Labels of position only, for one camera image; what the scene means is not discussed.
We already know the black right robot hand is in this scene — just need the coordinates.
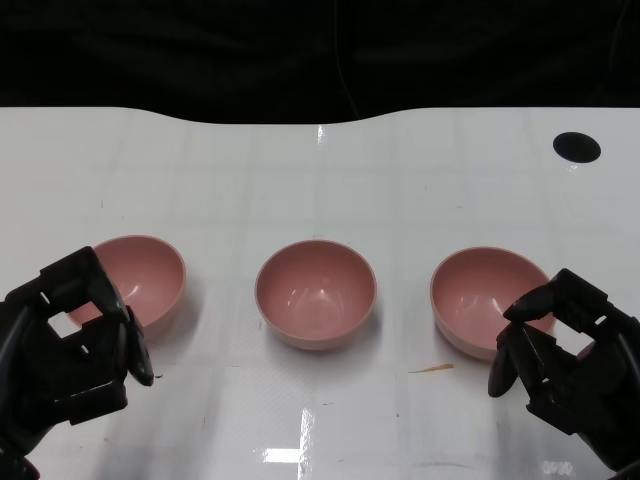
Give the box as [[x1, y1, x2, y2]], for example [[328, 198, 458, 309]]
[[487, 268, 640, 474]]

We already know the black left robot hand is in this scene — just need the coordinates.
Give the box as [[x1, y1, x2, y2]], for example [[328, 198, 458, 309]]
[[0, 245, 155, 454]]

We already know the pink plastic bowl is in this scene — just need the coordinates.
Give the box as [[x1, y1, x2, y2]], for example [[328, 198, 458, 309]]
[[67, 234, 187, 344], [429, 245, 558, 362], [254, 239, 377, 352]]

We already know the black round table grommet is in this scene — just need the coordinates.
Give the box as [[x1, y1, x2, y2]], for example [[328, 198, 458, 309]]
[[552, 131, 601, 163]]

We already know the black backdrop cloth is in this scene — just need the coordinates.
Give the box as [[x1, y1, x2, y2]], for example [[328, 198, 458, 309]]
[[0, 0, 640, 124]]

